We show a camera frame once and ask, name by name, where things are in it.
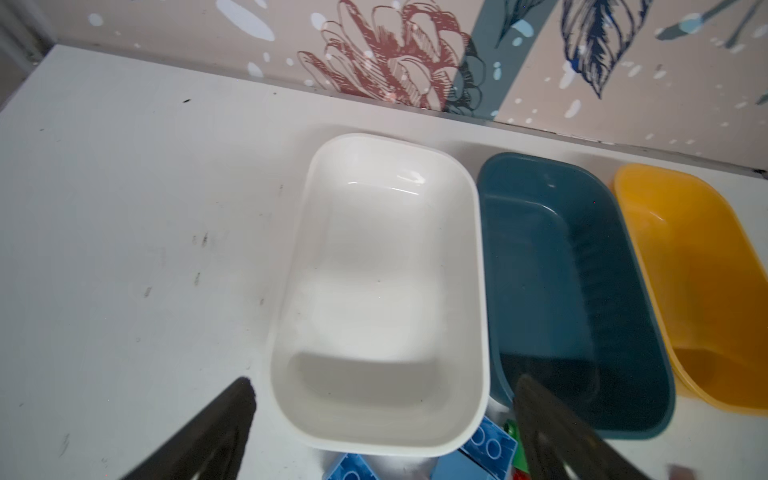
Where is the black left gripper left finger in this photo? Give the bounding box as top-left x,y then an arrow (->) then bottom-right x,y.
125,377 -> 257,479

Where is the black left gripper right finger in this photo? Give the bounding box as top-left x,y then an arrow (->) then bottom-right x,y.
513,374 -> 646,480

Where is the blue lego centre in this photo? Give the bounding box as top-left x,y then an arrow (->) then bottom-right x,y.
460,417 -> 518,480

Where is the blue lego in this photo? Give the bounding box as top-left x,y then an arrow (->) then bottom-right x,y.
323,453 -> 379,480
460,417 -> 518,480

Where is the teal plastic bin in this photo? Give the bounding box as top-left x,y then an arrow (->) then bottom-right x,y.
477,152 -> 676,440

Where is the blue lego far left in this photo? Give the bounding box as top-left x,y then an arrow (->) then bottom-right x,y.
323,453 -> 379,480

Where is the white plastic bin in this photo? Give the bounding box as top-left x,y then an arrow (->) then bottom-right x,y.
269,133 -> 490,457

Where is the yellow plastic bin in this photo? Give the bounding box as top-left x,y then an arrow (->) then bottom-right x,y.
612,164 -> 767,415

